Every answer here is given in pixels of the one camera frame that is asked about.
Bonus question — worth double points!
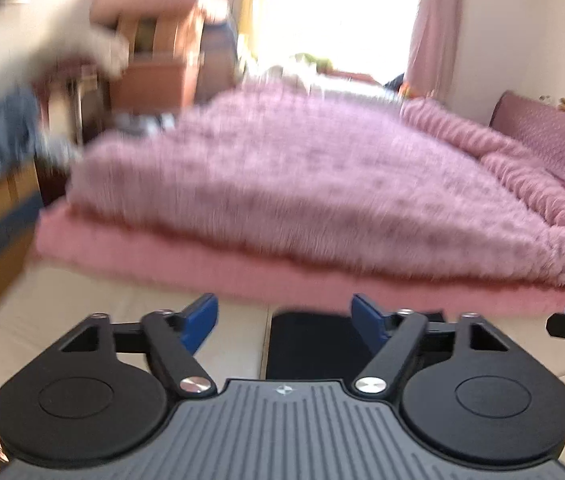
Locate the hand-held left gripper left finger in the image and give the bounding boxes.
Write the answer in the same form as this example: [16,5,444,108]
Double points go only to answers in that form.
[57,293,219,397]

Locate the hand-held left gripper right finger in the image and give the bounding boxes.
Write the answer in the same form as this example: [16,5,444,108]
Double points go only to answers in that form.
[351,293,513,397]

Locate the black pants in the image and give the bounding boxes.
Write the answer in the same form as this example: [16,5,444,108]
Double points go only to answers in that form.
[265,311,381,382]

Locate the pink bed sheet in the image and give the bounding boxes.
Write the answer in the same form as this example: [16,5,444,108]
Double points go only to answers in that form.
[32,205,565,321]

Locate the cream quilted mattress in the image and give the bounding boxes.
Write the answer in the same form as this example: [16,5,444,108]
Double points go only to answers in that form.
[0,260,565,461]

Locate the pink fluffy blanket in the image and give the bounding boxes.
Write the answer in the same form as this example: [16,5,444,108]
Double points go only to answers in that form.
[67,82,565,306]

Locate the purple quilted headboard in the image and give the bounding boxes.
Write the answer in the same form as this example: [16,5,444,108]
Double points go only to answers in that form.
[487,91,565,201]

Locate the wooden chair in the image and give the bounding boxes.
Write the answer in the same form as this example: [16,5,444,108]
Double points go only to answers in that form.
[107,10,206,111]

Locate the white bedding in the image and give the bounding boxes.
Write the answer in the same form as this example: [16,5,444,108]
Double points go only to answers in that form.
[260,62,326,93]

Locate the green soft toy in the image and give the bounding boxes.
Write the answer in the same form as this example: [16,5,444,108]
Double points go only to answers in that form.
[295,52,333,72]

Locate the pink curtain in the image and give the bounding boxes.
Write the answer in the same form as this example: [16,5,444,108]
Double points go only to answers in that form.
[405,0,463,103]

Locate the yellow curtain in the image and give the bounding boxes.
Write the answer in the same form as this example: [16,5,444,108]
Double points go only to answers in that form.
[239,0,264,63]

